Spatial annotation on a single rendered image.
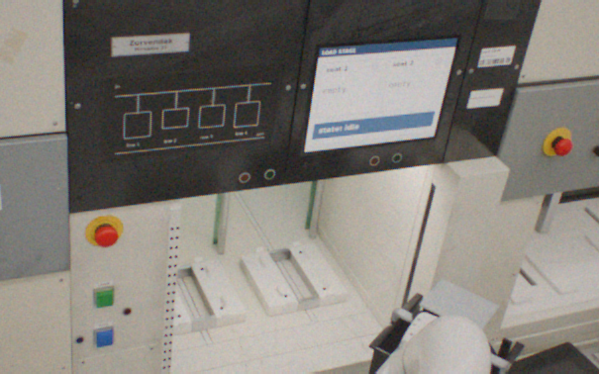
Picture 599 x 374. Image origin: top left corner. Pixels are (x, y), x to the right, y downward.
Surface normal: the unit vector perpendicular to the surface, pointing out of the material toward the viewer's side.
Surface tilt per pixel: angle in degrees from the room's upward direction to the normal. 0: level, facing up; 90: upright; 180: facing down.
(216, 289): 0
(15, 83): 90
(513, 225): 90
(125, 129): 90
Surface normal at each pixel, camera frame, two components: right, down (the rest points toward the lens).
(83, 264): 0.39, 0.55
